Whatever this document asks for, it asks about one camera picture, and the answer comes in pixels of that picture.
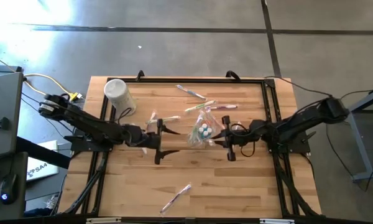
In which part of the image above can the black computer mouse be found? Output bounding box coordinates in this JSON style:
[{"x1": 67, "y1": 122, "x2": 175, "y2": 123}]
[{"x1": 0, "y1": 173, "x2": 19, "y2": 205}]

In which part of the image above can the purple toothbrush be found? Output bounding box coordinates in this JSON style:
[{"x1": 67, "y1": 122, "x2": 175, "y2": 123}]
[
  {"x1": 160, "y1": 183, "x2": 193, "y2": 215},
  {"x1": 205, "y1": 104, "x2": 239, "y2": 111}
]

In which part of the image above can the clear acrylic organizer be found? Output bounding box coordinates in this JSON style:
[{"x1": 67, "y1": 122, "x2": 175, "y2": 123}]
[{"x1": 187, "y1": 108, "x2": 226, "y2": 149}]

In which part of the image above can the white light bar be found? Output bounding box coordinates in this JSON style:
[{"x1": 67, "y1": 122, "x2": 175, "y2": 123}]
[
  {"x1": 86, "y1": 217, "x2": 122, "y2": 224},
  {"x1": 259, "y1": 218, "x2": 295, "y2": 224}
]

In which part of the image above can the black desk leg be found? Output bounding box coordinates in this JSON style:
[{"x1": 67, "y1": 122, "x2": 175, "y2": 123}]
[{"x1": 16, "y1": 136, "x2": 71, "y2": 170}]

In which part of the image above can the white wipes canister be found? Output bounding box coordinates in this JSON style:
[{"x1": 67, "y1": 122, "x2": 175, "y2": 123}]
[{"x1": 103, "y1": 78, "x2": 137, "y2": 116}]

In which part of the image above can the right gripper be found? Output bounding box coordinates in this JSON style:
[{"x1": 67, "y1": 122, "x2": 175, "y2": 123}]
[{"x1": 211, "y1": 114, "x2": 264, "y2": 162}]

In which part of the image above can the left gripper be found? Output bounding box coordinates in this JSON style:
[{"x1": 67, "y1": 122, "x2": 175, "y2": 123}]
[{"x1": 123, "y1": 118, "x2": 182, "y2": 166}]

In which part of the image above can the grey desk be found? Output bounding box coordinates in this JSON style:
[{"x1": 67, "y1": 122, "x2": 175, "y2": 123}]
[{"x1": 0, "y1": 65, "x2": 29, "y2": 222}]

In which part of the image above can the yellow cable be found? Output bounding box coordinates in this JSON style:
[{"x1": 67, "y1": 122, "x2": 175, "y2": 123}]
[{"x1": 0, "y1": 51, "x2": 83, "y2": 103}]

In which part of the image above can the grey metal stand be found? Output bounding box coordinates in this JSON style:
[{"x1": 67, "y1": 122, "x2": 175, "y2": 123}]
[{"x1": 331, "y1": 85, "x2": 373, "y2": 183}]

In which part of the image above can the white printed box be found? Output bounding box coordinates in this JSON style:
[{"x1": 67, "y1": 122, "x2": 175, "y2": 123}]
[{"x1": 26, "y1": 139, "x2": 60, "y2": 182}]

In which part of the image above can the green toothbrush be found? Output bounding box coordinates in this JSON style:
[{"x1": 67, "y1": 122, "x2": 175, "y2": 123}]
[{"x1": 184, "y1": 99, "x2": 218, "y2": 113}]

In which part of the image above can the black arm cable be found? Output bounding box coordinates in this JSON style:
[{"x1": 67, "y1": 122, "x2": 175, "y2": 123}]
[{"x1": 262, "y1": 75, "x2": 333, "y2": 97}]

